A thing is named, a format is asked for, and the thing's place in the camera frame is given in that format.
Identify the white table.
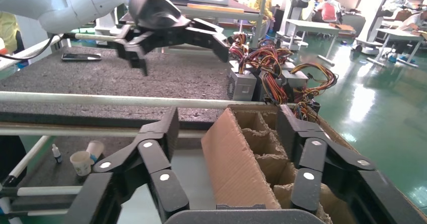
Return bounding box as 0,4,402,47
367,28,426,68
285,18,341,66

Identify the person in white shirt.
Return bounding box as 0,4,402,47
388,11,427,63

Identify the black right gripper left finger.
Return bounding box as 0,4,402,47
65,107,191,224

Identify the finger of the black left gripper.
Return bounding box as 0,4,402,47
153,18,231,63
115,24,158,77

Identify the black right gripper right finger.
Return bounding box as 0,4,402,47
278,105,427,224

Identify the small dropper bottle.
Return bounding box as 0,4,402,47
51,144,63,165

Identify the orange flat board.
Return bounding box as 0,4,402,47
186,3,246,15

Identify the grey foam mat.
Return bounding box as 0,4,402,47
0,45,234,123

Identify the white paper cup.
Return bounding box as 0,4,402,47
86,140,105,164
69,151,93,177

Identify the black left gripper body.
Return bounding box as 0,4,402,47
128,0,191,30

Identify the red black yellow wire bundle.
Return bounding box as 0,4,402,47
293,101,322,123

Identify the white humanoid robot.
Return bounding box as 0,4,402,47
276,0,344,46
353,0,417,56

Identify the long white pipe rail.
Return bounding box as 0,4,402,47
0,91,264,110

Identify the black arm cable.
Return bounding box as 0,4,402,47
0,34,64,62

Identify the dark grey shelf mat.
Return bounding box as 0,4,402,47
17,135,144,188

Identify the person in pink shirt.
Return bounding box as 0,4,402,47
313,2,339,24

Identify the red purple yellow wire bundle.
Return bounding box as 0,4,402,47
228,32,249,62

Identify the grey metal post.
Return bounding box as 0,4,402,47
250,0,270,48

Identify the white table edge rail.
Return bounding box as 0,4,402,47
0,35,64,72

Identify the cardboard cell divider insert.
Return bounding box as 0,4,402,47
233,110,334,224

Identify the black smartphone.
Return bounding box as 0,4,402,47
61,53,102,62

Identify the arched yellow orange wire bundle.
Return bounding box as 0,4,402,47
290,62,338,103

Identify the flat cardboard piece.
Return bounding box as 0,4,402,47
328,22,357,32

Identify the large red wire bundle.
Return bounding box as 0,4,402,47
238,39,295,105

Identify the brown cardboard box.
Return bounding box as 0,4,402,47
201,104,427,224

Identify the person in yellow shirt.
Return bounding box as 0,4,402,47
0,12,24,55
252,0,275,33

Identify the grey power supply unit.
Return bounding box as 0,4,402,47
229,59,254,74
281,69,309,90

